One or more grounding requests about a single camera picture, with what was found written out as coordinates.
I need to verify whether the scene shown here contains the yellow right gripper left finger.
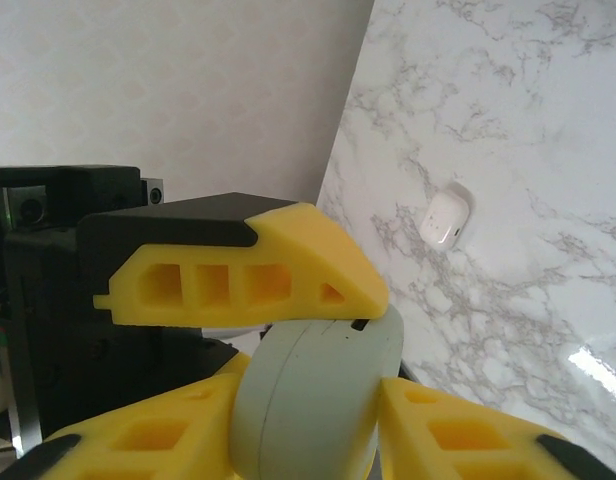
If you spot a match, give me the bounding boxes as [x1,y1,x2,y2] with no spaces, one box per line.
[17,352,253,480]

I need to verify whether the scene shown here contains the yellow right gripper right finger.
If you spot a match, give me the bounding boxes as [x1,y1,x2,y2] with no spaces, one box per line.
[375,377,616,480]

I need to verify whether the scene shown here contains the pale green round charging case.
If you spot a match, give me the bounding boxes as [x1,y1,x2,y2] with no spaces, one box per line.
[230,304,405,480]

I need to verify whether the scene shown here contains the white charging case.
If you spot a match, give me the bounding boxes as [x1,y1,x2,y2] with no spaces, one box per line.
[420,187,473,252]

